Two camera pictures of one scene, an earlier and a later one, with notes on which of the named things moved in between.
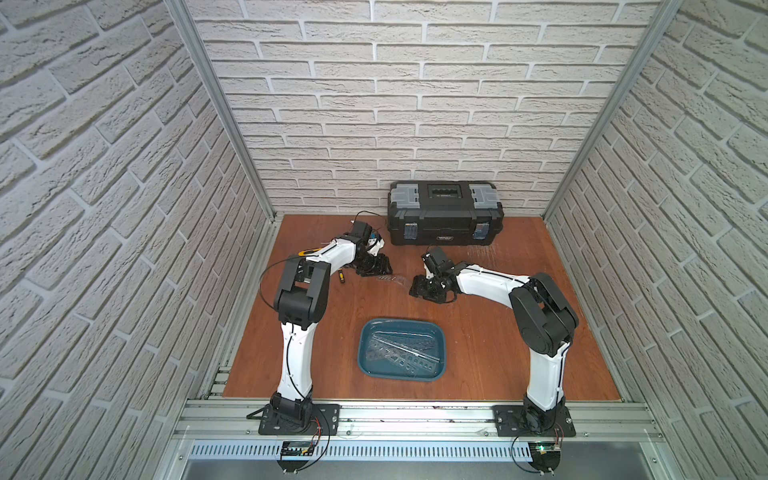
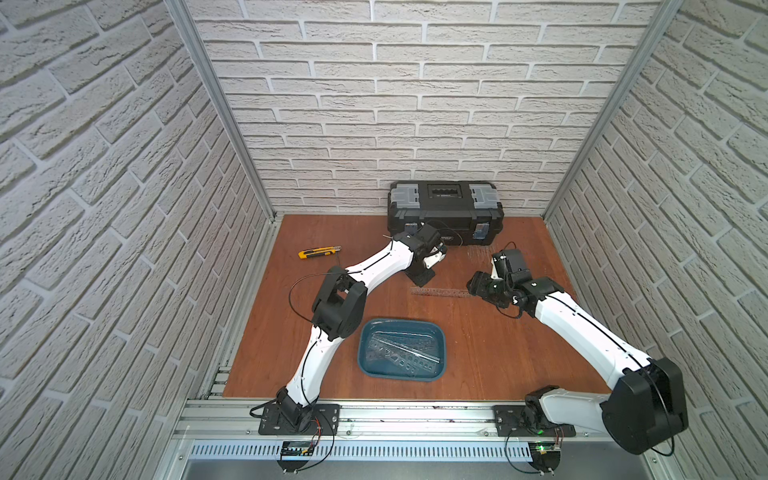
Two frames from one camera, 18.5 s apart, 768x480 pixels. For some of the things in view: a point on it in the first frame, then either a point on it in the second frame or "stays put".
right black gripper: (417, 288) to (478, 286)
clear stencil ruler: (411, 363) stays put
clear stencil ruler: (379, 348) stays put
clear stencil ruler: (375, 345) stays put
